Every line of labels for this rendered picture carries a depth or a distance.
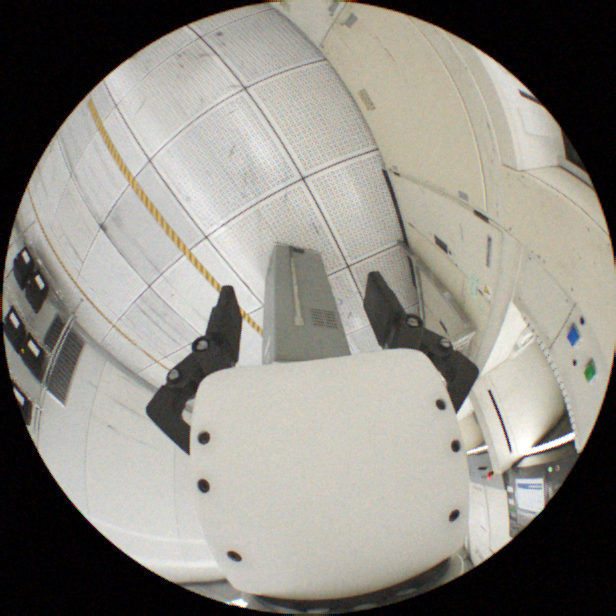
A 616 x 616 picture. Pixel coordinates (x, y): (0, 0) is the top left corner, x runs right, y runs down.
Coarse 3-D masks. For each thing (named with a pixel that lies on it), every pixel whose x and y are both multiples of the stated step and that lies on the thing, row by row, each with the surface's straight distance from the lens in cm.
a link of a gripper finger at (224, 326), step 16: (224, 288) 13; (224, 304) 12; (208, 320) 13; (224, 320) 12; (240, 320) 15; (224, 336) 11; (240, 336) 14; (192, 352) 12; (224, 352) 12; (176, 368) 12; (192, 368) 11; (176, 384) 11
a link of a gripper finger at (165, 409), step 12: (192, 384) 12; (156, 396) 12; (168, 396) 11; (180, 396) 11; (156, 408) 11; (168, 408) 11; (180, 408) 12; (156, 420) 11; (168, 420) 11; (180, 420) 10; (168, 432) 11; (180, 432) 10; (180, 444) 10
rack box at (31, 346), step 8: (32, 336) 228; (24, 344) 226; (32, 344) 226; (24, 352) 225; (32, 352) 224; (40, 352) 225; (24, 360) 224; (32, 360) 223; (40, 360) 223; (32, 368) 222; (40, 368) 223
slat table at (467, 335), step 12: (408, 252) 127; (420, 264) 118; (420, 276) 131; (432, 276) 110; (420, 288) 138; (444, 288) 105; (420, 300) 147; (456, 312) 96; (468, 324) 93; (456, 336) 90; (468, 336) 92; (456, 348) 94; (468, 348) 102; (444, 384) 130
